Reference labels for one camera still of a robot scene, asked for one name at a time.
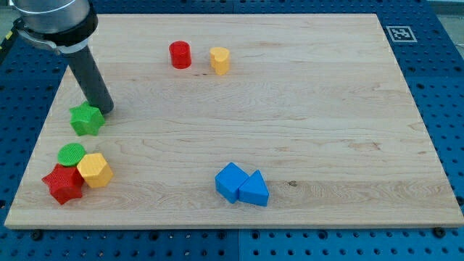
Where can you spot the blue cube block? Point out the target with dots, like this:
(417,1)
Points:
(229,180)

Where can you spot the green cylinder block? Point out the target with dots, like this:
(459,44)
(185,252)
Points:
(71,154)

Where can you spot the red star block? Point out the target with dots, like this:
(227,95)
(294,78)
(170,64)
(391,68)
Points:
(64,183)

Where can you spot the wooden board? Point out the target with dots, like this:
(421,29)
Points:
(316,102)

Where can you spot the blue triangle block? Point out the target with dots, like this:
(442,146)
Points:
(254,190)

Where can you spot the red cylinder block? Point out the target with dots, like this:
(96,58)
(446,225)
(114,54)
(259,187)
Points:
(180,54)

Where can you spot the yellow hexagon block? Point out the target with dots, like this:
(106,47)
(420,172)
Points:
(95,170)

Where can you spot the white fiducial marker tag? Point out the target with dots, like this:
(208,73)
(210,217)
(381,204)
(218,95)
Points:
(401,34)

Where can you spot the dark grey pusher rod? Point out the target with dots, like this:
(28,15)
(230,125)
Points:
(90,80)

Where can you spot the green star block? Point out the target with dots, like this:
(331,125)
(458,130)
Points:
(86,120)

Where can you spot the yellow heart block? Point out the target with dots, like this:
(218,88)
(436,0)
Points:
(220,60)

